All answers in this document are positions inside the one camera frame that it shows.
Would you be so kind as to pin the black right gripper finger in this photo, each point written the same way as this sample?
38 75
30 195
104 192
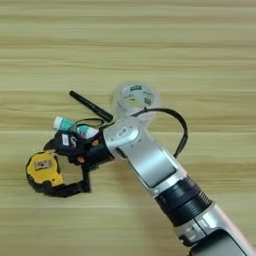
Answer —
51 145
86 180

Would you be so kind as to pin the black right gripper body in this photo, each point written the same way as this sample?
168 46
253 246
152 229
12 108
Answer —
96 151

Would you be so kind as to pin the white and green glue stick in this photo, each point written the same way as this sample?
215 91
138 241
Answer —
63 124

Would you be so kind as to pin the yellow black tape measure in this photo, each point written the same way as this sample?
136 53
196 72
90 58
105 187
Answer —
41 173

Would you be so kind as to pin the black marker pen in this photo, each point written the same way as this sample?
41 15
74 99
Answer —
90 105

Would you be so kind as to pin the clear packing tape roll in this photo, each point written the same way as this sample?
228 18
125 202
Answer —
120 103

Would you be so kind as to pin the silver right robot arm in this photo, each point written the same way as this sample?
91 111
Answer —
150 160

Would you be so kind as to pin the black box with white label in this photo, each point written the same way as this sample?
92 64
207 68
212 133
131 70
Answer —
68 141

